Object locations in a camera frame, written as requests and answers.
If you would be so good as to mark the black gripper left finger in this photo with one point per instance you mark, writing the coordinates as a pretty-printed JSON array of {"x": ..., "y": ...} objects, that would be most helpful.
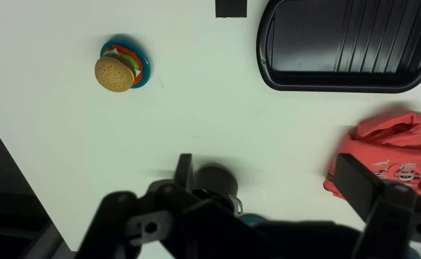
[{"x": 183, "y": 173}]

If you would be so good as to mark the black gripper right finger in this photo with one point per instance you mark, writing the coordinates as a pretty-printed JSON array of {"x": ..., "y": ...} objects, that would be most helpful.
[{"x": 358, "y": 184}]

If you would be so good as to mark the red printed cloth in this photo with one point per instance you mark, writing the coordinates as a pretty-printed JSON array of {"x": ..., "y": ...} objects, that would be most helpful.
[{"x": 401, "y": 138}]

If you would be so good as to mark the small black saucepan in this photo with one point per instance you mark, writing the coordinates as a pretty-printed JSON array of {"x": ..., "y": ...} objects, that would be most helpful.
[{"x": 214, "y": 180}]

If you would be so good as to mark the small blue plate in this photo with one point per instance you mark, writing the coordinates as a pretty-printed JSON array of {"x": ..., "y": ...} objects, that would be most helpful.
[{"x": 145, "y": 66}]

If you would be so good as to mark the toy hamburger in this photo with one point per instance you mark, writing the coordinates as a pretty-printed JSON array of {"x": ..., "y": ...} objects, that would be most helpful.
[{"x": 114, "y": 73}]

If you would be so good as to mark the black ridged grill tray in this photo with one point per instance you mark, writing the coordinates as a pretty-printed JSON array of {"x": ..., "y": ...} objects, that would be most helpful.
[{"x": 343, "y": 43}]

